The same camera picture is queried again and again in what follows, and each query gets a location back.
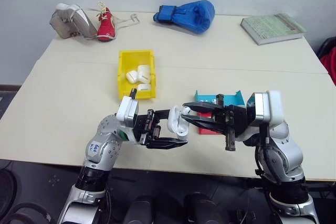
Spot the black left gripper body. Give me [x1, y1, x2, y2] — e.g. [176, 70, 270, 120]
[132, 108, 162, 148]

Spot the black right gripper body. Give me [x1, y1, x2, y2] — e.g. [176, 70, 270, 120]
[211, 94, 253, 152]

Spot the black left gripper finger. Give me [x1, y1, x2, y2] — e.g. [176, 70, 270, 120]
[153, 109, 173, 121]
[145, 137, 189, 150]

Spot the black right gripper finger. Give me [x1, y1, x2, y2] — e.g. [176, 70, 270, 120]
[181, 114, 227, 134]
[182, 102, 219, 114]

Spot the yellow plastic bin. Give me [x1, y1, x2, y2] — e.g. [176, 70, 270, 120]
[116, 49, 158, 100]

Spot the teal plastic tray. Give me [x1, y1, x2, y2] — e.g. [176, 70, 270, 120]
[194, 90, 246, 110]

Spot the dark rounded shape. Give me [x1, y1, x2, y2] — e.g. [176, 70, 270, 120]
[122, 194, 156, 224]
[183, 193, 224, 224]

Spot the blue boxing glove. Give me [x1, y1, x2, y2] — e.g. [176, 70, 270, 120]
[152, 0, 216, 35]

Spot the thick green-covered book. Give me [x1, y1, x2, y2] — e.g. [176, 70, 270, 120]
[239, 13, 308, 46]

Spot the red shoe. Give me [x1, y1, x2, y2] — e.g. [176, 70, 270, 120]
[97, 1, 117, 42]

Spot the black and red chair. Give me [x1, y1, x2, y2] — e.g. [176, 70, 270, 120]
[317, 36, 336, 87]

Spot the grey and white shoe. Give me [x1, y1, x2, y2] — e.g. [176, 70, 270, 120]
[49, 3, 98, 40]

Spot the black round floor object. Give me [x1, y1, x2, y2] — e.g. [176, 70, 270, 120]
[0, 160, 18, 210]

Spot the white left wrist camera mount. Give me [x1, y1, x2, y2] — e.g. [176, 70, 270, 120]
[115, 95, 140, 130]

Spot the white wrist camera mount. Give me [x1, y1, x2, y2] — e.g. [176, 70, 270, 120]
[115, 95, 140, 130]
[246, 90, 285, 131]

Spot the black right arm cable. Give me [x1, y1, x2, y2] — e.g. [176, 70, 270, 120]
[254, 123, 283, 185]

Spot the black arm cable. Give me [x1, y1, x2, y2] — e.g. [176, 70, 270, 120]
[102, 182, 113, 224]
[254, 123, 283, 185]

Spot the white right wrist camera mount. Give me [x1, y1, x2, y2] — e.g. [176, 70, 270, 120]
[246, 90, 285, 131]

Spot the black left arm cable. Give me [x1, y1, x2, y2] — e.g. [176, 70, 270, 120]
[102, 182, 113, 224]

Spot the grey strap with buckle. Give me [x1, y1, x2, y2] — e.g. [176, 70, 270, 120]
[114, 13, 141, 30]

